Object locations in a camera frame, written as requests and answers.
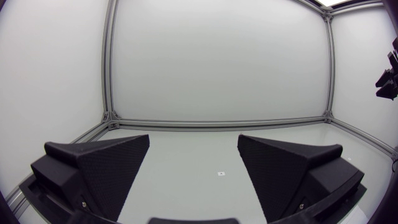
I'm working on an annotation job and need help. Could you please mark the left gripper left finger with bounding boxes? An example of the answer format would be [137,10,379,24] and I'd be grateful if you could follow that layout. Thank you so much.
[30,134,150,222]

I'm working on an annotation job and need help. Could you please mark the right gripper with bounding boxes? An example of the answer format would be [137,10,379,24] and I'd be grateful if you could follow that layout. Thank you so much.
[375,36,398,101]

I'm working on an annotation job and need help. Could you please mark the white paper sheet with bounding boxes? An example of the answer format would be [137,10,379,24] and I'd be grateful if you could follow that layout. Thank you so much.
[338,205,371,224]

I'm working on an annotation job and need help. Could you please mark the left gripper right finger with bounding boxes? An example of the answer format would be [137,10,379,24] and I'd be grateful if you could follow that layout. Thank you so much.
[238,134,365,223]

